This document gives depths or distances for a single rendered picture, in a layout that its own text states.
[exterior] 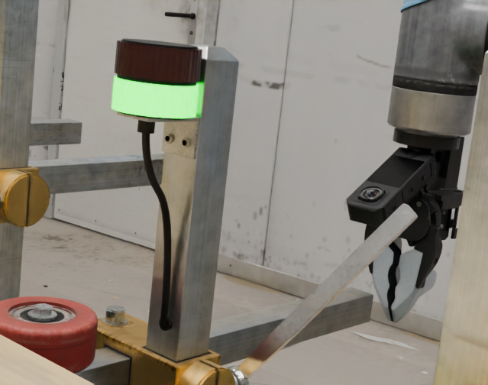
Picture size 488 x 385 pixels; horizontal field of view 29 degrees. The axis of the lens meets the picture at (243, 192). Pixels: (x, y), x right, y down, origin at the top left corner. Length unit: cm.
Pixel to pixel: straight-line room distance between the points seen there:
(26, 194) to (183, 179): 22
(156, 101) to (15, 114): 27
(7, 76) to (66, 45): 385
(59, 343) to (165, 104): 18
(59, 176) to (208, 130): 32
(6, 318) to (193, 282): 14
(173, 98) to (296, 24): 323
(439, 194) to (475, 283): 48
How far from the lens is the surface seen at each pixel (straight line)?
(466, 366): 58
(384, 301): 108
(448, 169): 108
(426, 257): 104
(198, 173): 70
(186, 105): 66
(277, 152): 392
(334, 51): 377
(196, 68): 67
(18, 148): 91
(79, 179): 101
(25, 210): 89
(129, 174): 105
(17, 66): 89
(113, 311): 80
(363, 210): 97
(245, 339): 86
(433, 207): 103
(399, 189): 98
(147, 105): 65
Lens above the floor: 114
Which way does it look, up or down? 11 degrees down
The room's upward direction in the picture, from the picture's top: 6 degrees clockwise
